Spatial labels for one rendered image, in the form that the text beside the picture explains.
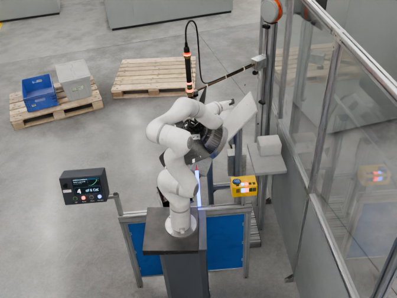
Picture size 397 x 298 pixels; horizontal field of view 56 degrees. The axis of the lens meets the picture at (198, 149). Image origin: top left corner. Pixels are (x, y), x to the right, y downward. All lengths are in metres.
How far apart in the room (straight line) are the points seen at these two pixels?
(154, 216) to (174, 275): 0.40
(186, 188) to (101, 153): 2.75
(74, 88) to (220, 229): 3.30
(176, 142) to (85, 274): 2.04
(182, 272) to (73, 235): 1.58
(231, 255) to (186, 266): 0.66
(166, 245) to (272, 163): 1.10
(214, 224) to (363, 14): 2.52
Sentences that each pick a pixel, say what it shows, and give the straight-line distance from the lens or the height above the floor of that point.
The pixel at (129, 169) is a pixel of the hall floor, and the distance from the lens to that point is 4.27.
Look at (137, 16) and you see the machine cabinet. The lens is 8.05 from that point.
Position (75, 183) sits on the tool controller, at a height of 1.22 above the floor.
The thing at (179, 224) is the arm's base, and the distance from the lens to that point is 2.22.
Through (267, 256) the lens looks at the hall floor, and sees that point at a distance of 3.39.
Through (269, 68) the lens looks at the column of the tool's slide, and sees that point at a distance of 2.83.
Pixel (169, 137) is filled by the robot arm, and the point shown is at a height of 1.75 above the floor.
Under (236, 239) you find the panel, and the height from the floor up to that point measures 0.49.
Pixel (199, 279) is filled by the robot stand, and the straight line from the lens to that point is 2.53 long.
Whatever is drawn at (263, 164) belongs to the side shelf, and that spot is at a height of 0.86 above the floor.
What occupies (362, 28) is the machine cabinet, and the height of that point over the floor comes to 1.29.
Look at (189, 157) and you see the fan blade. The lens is 2.46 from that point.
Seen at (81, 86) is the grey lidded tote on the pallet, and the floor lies 0.35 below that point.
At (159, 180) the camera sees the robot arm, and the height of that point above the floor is 1.37.
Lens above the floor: 2.74
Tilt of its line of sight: 38 degrees down
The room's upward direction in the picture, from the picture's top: 4 degrees counter-clockwise
